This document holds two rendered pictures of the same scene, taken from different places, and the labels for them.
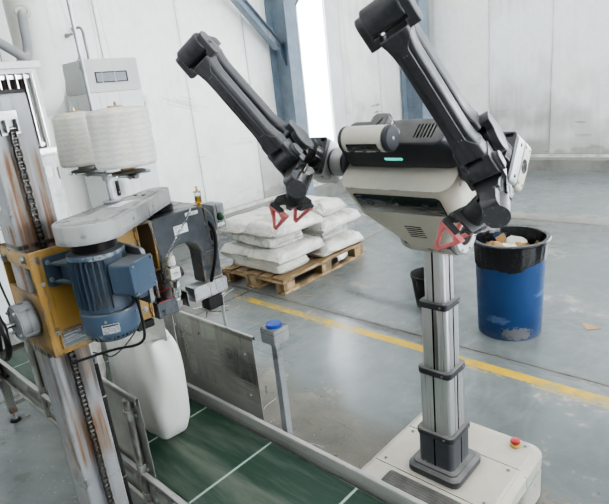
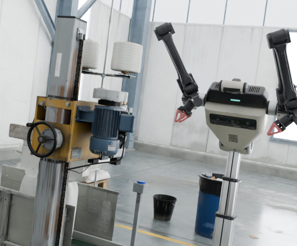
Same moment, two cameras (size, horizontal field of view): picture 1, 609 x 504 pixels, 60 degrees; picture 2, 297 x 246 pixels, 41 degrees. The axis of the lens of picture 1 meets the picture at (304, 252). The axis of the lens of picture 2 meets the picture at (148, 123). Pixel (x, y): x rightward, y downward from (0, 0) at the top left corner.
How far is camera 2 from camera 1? 1.31 m
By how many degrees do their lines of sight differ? 25
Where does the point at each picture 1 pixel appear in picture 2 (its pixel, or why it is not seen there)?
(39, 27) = not seen: outside the picture
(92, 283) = (110, 121)
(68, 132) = (89, 49)
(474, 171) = (291, 103)
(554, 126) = (210, 136)
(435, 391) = (223, 227)
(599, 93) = not seen: hidden behind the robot
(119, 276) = (126, 120)
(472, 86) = (165, 102)
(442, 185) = (259, 113)
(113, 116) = (135, 46)
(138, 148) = (139, 64)
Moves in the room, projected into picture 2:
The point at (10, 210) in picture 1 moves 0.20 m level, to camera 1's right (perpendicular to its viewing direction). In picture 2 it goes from (68, 77) to (106, 82)
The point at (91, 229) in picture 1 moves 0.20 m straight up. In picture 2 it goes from (122, 93) to (127, 53)
